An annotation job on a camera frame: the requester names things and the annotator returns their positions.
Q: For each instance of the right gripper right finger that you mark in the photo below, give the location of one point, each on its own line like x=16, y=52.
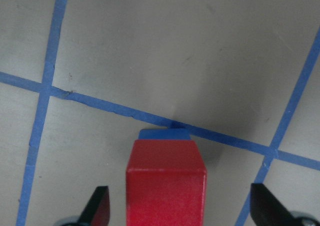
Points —
x=267, y=210

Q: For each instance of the blue wooden block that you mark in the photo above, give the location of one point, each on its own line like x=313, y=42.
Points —
x=165, y=134

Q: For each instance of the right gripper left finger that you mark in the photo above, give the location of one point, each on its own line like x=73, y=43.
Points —
x=97, y=210

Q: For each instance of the red wooden block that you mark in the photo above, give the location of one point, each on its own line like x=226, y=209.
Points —
x=165, y=183

